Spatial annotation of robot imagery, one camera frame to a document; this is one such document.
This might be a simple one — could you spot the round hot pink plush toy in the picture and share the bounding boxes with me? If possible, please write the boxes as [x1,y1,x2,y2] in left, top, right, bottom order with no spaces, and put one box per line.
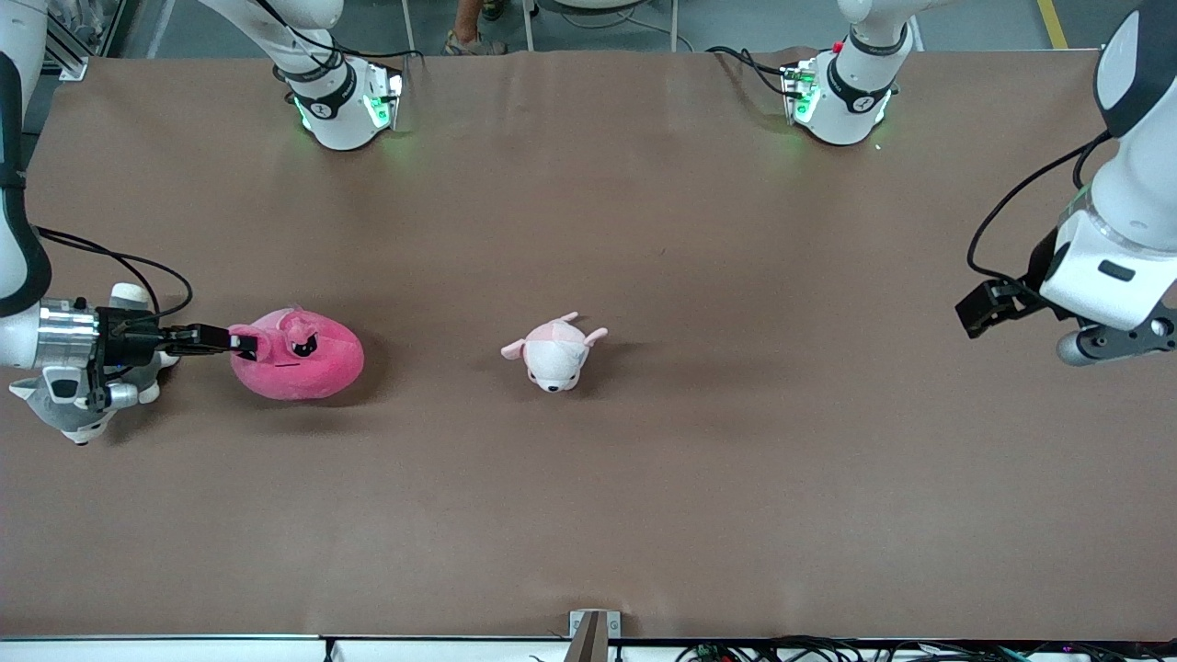
[228,306,365,402]

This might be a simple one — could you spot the grey white husky plush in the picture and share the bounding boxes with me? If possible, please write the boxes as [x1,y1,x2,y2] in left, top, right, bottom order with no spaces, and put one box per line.
[8,282,181,447]

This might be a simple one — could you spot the pale pink white plush puppy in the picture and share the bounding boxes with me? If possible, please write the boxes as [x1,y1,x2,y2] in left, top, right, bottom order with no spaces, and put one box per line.
[500,312,609,394]

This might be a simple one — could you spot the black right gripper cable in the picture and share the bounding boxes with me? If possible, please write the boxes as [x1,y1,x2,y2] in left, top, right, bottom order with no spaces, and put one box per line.
[32,225,195,324]

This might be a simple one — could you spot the aluminium frame profile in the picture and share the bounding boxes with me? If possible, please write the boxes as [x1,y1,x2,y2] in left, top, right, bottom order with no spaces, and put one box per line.
[41,14,90,82]

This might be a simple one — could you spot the tangled black cable bundle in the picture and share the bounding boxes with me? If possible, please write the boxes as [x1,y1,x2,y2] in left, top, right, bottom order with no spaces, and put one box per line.
[676,634,1177,662]

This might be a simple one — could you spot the metal table edge bracket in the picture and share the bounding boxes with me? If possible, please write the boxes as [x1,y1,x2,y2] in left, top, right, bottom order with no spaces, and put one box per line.
[568,610,622,662]

